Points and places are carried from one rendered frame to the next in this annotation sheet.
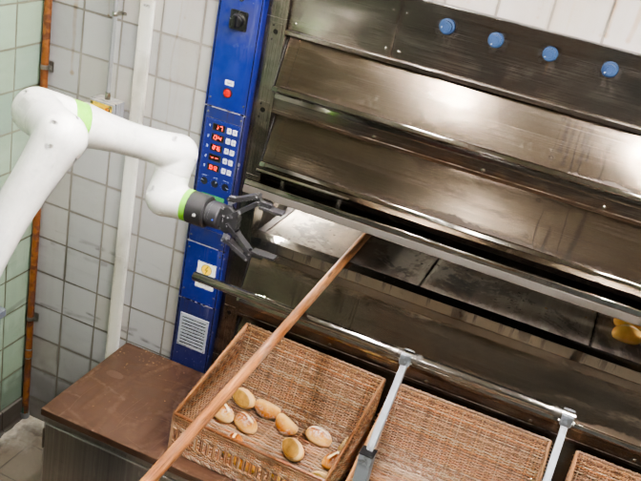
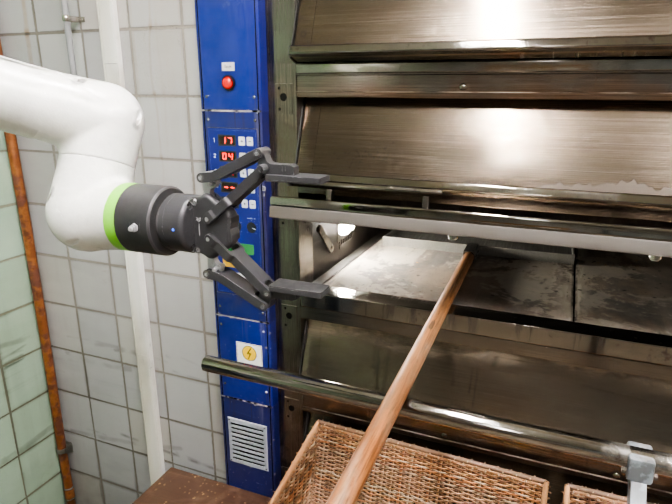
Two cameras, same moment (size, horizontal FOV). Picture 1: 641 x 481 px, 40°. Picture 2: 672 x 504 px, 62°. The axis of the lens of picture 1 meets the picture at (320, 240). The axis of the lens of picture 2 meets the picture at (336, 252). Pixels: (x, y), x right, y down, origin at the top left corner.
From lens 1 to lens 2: 1.77 m
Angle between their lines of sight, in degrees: 9
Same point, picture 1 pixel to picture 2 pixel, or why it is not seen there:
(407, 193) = (537, 165)
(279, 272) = (351, 338)
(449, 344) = (650, 408)
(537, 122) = not seen: outside the picture
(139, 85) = not seen: hidden behind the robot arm
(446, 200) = (612, 161)
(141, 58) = (112, 73)
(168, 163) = (72, 133)
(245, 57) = (243, 18)
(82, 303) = (114, 423)
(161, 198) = (68, 208)
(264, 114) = (287, 102)
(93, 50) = not seen: hidden behind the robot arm
